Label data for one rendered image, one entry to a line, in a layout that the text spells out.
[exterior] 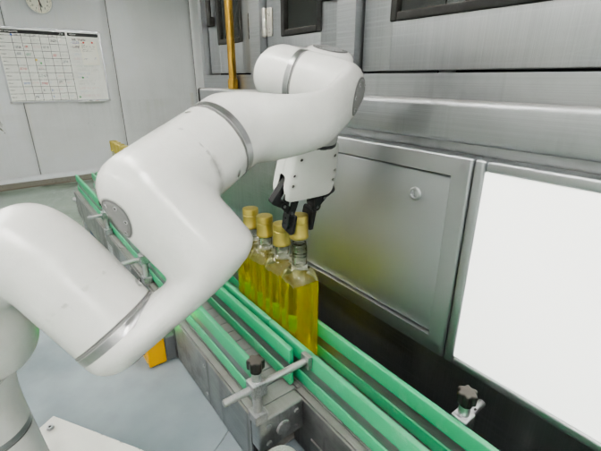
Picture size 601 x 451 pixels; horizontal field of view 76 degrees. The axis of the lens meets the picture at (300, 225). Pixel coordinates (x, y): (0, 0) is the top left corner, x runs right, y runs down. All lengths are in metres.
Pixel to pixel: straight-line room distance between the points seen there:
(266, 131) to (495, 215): 0.34
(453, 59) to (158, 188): 0.49
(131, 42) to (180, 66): 0.77
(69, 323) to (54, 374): 0.79
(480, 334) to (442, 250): 0.14
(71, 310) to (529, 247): 0.52
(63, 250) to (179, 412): 0.64
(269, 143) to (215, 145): 0.07
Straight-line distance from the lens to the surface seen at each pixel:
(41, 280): 0.38
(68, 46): 6.48
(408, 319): 0.76
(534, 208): 0.57
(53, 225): 0.39
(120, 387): 1.07
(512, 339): 0.65
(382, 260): 0.75
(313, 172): 0.62
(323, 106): 0.43
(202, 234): 0.33
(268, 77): 0.52
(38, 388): 1.15
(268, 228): 0.79
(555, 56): 0.60
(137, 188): 0.33
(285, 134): 0.42
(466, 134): 0.61
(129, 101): 6.63
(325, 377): 0.71
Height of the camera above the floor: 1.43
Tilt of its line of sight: 21 degrees down
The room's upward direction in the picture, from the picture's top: straight up
